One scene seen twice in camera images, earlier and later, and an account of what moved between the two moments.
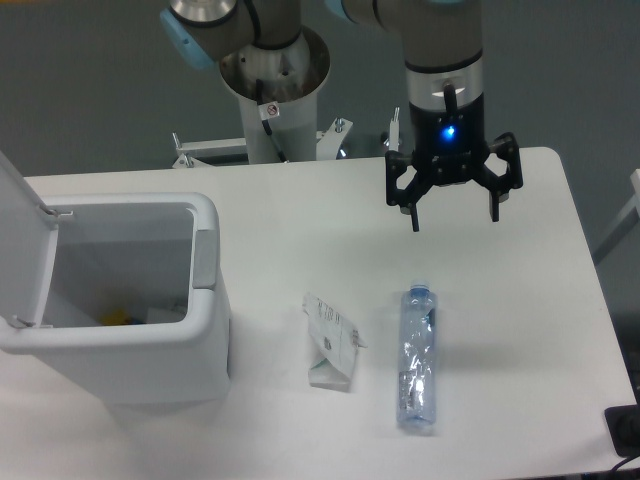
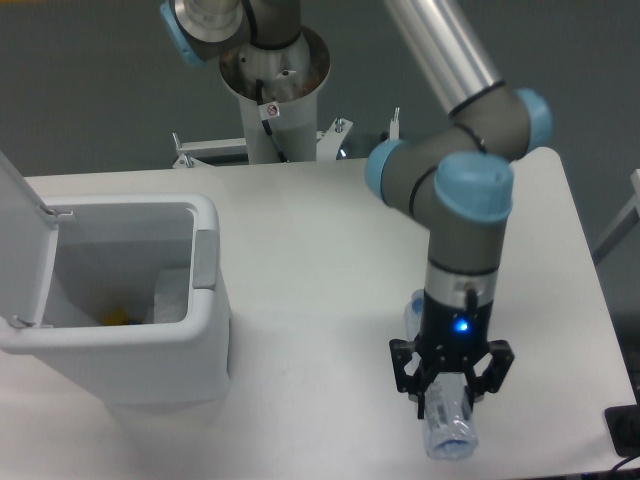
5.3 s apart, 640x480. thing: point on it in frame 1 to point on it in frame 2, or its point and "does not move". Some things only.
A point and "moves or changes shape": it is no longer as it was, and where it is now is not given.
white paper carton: x=334 y=343 to x=171 y=297
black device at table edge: x=624 y=427 does not move
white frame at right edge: x=629 y=219 does not move
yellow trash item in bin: x=117 y=317 does not move
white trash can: x=141 y=307 does not move
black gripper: x=449 y=147 to x=454 y=334
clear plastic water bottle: x=417 y=356 moves or changes shape
